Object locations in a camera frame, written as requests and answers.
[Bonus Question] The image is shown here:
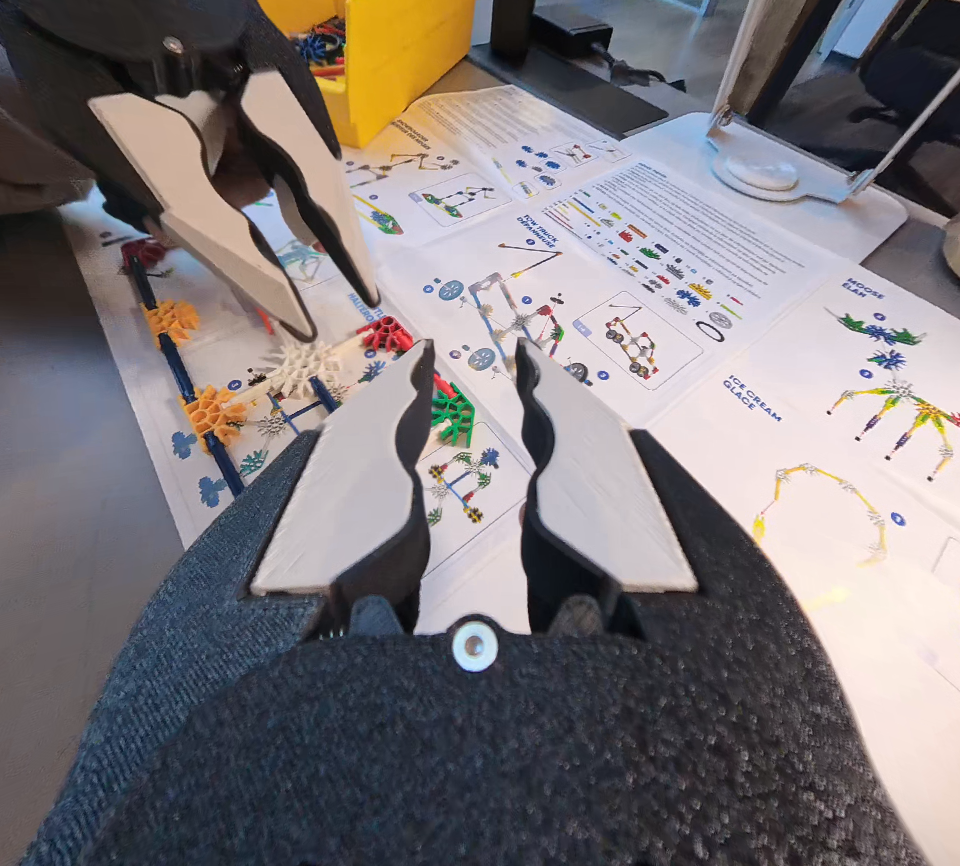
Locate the black cable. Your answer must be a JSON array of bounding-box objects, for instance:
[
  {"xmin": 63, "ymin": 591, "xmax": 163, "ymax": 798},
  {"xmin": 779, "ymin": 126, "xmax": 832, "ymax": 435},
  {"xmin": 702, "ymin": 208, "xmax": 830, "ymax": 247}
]
[{"xmin": 592, "ymin": 44, "xmax": 687, "ymax": 93}]

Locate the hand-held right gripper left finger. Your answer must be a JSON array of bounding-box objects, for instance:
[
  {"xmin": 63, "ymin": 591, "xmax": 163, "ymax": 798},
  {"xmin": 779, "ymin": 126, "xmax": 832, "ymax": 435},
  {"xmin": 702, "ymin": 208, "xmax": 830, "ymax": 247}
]
[{"xmin": 251, "ymin": 340, "xmax": 437, "ymax": 635}]

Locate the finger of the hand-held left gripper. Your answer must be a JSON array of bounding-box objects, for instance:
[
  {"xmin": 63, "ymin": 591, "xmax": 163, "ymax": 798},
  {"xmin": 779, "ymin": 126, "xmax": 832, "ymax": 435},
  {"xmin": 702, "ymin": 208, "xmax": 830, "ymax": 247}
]
[
  {"xmin": 87, "ymin": 92, "xmax": 316, "ymax": 344},
  {"xmin": 238, "ymin": 69, "xmax": 381, "ymax": 309}
]

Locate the orange-yellow connector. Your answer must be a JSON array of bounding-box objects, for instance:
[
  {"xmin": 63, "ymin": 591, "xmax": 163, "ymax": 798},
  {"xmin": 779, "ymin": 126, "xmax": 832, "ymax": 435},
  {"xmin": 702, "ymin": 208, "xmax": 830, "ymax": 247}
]
[
  {"xmin": 141, "ymin": 298, "xmax": 202, "ymax": 348},
  {"xmin": 182, "ymin": 384, "xmax": 250, "ymax": 441}
]

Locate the red connector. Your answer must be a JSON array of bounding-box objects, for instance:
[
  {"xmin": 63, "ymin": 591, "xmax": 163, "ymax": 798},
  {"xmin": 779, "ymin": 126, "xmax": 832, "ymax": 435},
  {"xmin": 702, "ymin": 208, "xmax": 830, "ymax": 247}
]
[
  {"xmin": 120, "ymin": 238, "xmax": 171, "ymax": 276},
  {"xmin": 354, "ymin": 317, "xmax": 415, "ymax": 354}
]

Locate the black office chair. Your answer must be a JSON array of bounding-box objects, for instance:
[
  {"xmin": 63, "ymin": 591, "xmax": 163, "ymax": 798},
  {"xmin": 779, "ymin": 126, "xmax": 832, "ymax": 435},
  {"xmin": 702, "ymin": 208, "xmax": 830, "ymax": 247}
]
[{"xmin": 855, "ymin": 0, "xmax": 960, "ymax": 203}]

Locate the wooden post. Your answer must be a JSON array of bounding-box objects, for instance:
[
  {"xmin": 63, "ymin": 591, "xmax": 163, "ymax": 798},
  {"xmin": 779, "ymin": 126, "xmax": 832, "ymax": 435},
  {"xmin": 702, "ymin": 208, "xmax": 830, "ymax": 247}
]
[{"xmin": 731, "ymin": 0, "xmax": 835, "ymax": 126}]

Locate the white printed instruction sheet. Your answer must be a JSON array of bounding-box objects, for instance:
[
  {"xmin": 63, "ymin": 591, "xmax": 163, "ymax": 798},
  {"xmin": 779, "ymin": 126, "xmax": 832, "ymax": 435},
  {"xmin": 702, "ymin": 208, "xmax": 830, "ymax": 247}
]
[{"xmin": 60, "ymin": 84, "xmax": 960, "ymax": 866}]

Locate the green connector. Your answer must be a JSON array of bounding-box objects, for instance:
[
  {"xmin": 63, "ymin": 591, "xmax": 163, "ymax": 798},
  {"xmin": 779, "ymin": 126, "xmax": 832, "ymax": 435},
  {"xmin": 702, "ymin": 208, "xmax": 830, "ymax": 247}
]
[{"xmin": 429, "ymin": 386, "xmax": 479, "ymax": 448}]

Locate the yellow plastic parts bin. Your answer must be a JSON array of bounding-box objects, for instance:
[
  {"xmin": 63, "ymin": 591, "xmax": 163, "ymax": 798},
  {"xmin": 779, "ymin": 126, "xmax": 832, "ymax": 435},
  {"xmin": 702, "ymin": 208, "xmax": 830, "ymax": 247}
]
[{"xmin": 300, "ymin": 0, "xmax": 490, "ymax": 148}]

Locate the white snowflake connector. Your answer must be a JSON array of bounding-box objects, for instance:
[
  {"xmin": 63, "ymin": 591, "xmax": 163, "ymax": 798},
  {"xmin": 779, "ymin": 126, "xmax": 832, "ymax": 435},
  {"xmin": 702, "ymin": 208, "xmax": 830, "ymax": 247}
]
[{"xmin": 261, "ymin": 342, "xmax": 344, "ymax": 400}]

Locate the black power adapter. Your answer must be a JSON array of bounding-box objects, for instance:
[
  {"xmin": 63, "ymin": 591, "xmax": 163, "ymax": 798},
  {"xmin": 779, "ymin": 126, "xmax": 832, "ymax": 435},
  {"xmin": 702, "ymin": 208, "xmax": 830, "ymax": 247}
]
[{"xmin": 531, "ymin": 2, "xmax": 614, "ymax": 59}]

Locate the white metal stand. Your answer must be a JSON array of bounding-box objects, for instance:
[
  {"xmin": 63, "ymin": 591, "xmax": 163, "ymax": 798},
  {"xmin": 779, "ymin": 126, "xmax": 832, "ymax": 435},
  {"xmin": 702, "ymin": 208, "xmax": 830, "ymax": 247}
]
[{"xmin": 624, "ymin": 0, "xmax": 960, "ymax": 264}]

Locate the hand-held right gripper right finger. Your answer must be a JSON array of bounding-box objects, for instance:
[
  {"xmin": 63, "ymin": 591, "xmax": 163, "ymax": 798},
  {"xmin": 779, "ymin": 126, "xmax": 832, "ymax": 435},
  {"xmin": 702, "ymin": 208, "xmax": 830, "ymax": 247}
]
[{"xmin": 515, "ymin": 338, "xmax": 699, "ymax": 635}]

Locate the pile of loose toy pieces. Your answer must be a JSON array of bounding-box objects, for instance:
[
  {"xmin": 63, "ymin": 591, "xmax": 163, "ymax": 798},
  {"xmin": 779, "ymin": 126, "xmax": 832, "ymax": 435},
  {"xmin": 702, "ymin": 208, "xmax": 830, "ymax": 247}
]
[{"xmin": 288, "ymin": 17, "xmax": 350, "ymax": 84}]

